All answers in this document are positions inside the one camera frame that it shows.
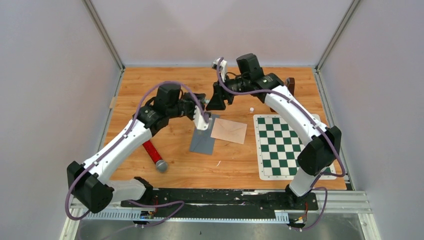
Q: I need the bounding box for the red microphone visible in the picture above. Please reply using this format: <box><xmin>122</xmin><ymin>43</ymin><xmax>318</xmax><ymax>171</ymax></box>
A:
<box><xmin>142</xmin><ymin>140</ymin><xmax>168</xmax><ymax>173</ymax></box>

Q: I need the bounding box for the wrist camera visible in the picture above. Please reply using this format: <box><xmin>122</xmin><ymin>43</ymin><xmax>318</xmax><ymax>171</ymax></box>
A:
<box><xmin>212</xmin><ymin>57</ymin><xmax>228</xmax><ymax>83</ymax></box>
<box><xmin>193</xmin><ymin>106</ymin><xmax>211</xmax><ymax>131</ymax></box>

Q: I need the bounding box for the wooden metronome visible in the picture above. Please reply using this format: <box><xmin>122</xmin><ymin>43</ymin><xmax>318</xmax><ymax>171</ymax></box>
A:
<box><xmin>264</xmin><ymin>77</ymin><xmax>296</xmax><ymax>116</ymax></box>

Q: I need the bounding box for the grey envelope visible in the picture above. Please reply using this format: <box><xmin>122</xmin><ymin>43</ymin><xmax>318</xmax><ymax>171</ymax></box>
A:
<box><xmin>189</xmin><ymin>114</ymin><xmax>220</xmax><ymax>155</ymax></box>

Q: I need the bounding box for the cream pink envelope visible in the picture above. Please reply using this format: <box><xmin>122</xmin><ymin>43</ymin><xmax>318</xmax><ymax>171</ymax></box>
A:
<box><xmin>210</xmin><ymin>118</ymin><xmax>248</xmax><ymax>144</ymax></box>

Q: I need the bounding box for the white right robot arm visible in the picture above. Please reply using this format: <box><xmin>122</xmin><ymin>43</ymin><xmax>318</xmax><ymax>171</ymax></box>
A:
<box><xmin>206</xmin><ymin>53</ymin><xmax>342</xmax><ymax>209</ymax></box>

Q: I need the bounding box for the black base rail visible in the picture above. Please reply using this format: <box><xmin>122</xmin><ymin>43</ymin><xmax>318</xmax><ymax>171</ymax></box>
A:
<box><xmin>137</xmin><ymin>188</ymin><xmax>319</xmax><ymax>219</ymax></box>

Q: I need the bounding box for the green white chessboard mat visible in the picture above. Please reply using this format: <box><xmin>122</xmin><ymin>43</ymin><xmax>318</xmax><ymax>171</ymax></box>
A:
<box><xmin>253</xmin><ymin>113</ymin><xmax>338</xmax><ymax>182</ymax></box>

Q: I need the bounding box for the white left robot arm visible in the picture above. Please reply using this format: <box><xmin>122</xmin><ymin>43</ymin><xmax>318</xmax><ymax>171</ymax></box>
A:
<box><xmin>65</xmin><ymin>81</ymin><xmax>210</xmax><ymax>220</ymax></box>

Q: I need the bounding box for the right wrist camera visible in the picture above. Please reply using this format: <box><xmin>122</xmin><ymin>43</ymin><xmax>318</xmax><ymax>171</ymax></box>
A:
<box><xmin>212</xmin><ymin>57</ymin><xmax>228</xmax><ymax>83</ymax></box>

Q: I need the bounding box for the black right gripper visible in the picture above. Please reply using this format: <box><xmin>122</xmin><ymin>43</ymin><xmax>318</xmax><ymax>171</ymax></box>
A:
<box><xmin>207</xmin><ymin>72</ymin><xmax>251</xmax><ymax>110</ymax></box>

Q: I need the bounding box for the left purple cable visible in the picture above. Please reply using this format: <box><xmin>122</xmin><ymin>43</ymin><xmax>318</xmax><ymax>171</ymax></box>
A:
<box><xmin>64</xmin><ymin>81</ymin><xmax>211</xmax><ymax>229</ymax></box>

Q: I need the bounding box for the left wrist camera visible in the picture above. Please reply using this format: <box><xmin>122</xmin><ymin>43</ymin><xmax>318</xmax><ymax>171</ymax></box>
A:
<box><xmin>193</xmin><ymin>106</ymin><xmax>211</xmax><ymax>131</ymax></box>

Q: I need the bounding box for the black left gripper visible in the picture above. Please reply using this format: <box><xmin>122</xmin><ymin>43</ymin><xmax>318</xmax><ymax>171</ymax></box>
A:
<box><xmin>167</xmin><ymin>92</ymin><xmax>205</xmax><ymax>121</ymax></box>

